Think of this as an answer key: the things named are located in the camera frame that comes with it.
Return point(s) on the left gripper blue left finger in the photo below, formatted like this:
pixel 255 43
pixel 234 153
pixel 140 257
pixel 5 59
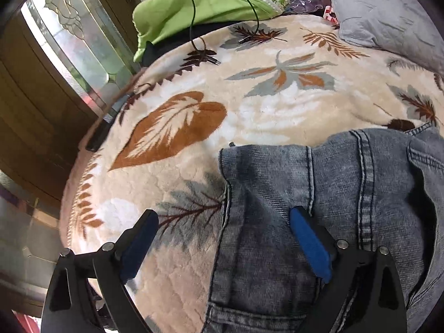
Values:
pixel 69 305

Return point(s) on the black smartphone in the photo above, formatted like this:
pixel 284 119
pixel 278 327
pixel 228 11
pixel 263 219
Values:
pixel 101 132

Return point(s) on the purple patterned cloth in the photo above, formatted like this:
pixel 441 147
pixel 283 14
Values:
pixel 315 7

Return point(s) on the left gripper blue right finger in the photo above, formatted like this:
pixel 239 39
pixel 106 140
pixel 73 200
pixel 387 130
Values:
pixel 361 289

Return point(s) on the leaf pattern bed blanket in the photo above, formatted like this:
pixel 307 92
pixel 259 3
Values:
pixel 300 84

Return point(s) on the grey quilted pillow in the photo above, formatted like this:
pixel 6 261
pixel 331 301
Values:
pixel 402 27

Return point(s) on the green patterned quilt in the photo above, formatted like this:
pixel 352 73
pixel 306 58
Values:
pixel 156 20

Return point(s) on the grey denim jeans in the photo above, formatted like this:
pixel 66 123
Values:
pixel 372 187

